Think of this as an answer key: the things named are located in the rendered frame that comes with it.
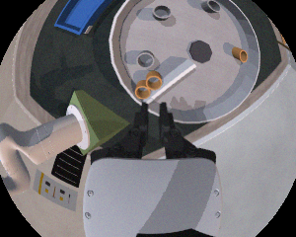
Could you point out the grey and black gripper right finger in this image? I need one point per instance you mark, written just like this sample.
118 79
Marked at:
175 145

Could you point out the grey metal bushing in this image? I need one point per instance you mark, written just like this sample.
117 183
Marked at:
162 7
145 65
216 7

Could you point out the bronze bushing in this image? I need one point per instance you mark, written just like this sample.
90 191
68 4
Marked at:
153 85
239 54
142 94

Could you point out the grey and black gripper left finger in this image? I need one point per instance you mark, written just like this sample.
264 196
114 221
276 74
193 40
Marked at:
129 146

